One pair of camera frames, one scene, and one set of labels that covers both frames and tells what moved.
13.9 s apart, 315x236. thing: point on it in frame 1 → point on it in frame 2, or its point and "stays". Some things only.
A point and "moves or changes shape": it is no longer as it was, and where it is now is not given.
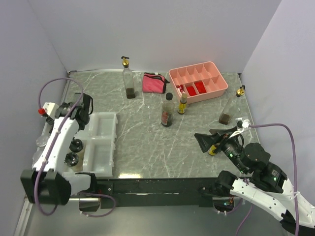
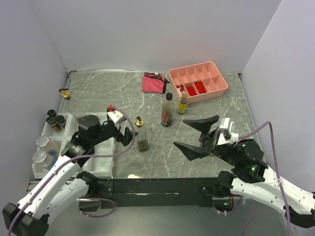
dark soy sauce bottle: x=168 y=106 stays
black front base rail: x=182 y=192 stays
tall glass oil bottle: x=128 y=78 moves or changes shape
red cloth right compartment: x=200 y=86 stays
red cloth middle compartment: x=191 y=91 stays
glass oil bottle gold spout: x=227 y=113 → x=142 y=139
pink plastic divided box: x=200 y=82 stays
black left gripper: x=63 y=103 → x=125 y=138
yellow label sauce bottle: x=182 y=105 stays
